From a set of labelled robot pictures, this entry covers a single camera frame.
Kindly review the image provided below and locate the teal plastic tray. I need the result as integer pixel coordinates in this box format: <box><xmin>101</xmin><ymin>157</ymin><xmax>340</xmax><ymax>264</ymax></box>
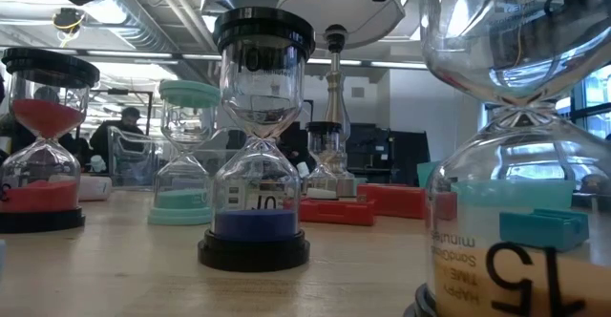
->
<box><xmin>416</xmin><ymin>160</ymin><xmax>577</xmax><ymax>209</ymax></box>

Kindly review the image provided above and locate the white power adapter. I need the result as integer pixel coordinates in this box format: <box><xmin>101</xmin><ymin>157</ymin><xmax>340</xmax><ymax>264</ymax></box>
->
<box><xmin>223</xmin><ymin>181</ymin><xmax>249</xmax><ymax>211</ymax></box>

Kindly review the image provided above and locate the white sand hourglass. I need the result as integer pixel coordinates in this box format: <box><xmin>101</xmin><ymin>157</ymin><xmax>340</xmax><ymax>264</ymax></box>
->
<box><xmin>304</xmin><ymin>120</ymin><xmax>343</xmax><ymax>201</ymax></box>

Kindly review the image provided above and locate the teal sand hourglass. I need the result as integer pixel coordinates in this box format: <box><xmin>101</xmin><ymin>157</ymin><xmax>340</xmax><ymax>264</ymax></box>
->
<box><xmin>146</xmin><ymin>78</ymin><xmax>221</xmax><ymax>226</ymax></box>

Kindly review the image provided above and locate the red power adapter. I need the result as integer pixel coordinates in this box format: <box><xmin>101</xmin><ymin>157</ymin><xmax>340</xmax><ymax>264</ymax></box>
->
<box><xmin>356</xmin><ymin>182</ymin><xmax>427</xmax><ymax>221</ymax></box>

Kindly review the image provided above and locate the dark blue sand hourglass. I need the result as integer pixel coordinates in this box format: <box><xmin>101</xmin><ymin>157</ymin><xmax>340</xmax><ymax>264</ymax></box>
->
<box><xmin>197</xmin><ymin>6</ymin><xmax>317</xmax><ymax>274</ymax></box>

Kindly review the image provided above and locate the red sand hourglass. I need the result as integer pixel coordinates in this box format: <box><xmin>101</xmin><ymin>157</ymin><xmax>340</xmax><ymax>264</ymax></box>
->
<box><xmin>0</xmin><ymin>47</ymin><xmax>101</xmax><ymax>235</ymax></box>

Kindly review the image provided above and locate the orange sand hourglass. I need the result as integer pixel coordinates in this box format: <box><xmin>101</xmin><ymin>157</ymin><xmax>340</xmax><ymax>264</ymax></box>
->
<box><xmin>403</xmin><ymin>0</ymin><xmax>611</xmax><ymax>317</ymax></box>

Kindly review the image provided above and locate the ceiling light strip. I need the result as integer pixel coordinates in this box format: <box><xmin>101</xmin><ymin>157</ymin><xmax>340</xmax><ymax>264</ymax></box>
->
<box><xmin>369</xmin><ymin>59</ymin><xmax>430</xmax><ymax>70</ymax></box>
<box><xmin>86</xmin><ymin>49</ymin><xmax>174</xmax><ymax>60</ymax></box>

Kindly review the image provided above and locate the silver table lamp white shade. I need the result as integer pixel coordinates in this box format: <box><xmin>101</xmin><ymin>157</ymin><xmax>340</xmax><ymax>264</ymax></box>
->
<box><xmin>276</xmin><ymin>0</ymin><xmax>407</xmax><ymax>199</ymax></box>

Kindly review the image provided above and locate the person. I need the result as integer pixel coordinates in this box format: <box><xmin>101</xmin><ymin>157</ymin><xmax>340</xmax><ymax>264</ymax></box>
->
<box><xmin>89</xmin><ymin>106</ymin><xmax>147</xmax><ymax>170</ymax></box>

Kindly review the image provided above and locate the black equipment cabinet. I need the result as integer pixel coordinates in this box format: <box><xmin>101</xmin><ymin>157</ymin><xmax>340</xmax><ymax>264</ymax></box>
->
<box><xmin>346</xmin><ymin>123</ymin><xmax>431</xmax><ymax>187</ymax></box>

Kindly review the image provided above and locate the clear plastic bin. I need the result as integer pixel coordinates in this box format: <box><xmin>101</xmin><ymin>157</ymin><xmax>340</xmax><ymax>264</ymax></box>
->
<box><xmin>107</xmin><ymin>125</ymin><xmax>240</xmax><ymax>192</ymax></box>

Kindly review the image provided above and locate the black ceiling device yellow cable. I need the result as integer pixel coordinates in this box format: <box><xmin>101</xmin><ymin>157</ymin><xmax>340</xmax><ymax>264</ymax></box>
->
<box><xmin>51</xmin><ymin>7</ymin><xmax>88</xmax><ymax>47</ymax></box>

